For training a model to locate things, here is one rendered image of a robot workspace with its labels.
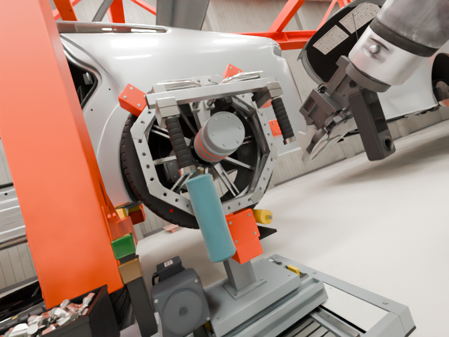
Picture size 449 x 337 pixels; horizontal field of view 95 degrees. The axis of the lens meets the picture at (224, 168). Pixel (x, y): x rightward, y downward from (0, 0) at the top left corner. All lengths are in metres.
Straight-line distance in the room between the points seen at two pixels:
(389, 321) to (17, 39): 1.40
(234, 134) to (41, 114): 0.52
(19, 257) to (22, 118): 5.18
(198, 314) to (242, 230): 0.33
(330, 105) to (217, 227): 0.43
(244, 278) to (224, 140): 0.62
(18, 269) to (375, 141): 5.84
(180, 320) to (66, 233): 0.47
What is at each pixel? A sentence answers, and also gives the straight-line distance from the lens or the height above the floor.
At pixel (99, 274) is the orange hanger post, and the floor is 0.58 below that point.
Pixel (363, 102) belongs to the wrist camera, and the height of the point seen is 0.75.
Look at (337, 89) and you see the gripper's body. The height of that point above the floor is 0.79.
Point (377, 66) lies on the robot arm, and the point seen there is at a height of 0.79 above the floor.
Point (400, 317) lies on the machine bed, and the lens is 1.06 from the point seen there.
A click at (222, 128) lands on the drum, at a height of 0.86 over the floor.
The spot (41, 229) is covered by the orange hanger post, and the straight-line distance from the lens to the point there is 0.68.
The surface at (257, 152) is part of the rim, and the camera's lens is 0.96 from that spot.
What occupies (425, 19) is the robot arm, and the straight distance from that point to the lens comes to 0.36.
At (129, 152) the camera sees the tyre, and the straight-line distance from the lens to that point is 0.83.
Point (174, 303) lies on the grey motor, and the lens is 0.86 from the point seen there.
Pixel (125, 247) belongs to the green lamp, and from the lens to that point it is 0.49.
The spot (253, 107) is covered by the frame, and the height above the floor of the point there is 0.96.
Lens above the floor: 0.71
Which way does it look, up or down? 3 degrees up
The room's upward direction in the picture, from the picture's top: 18 degrees counter-clockwise
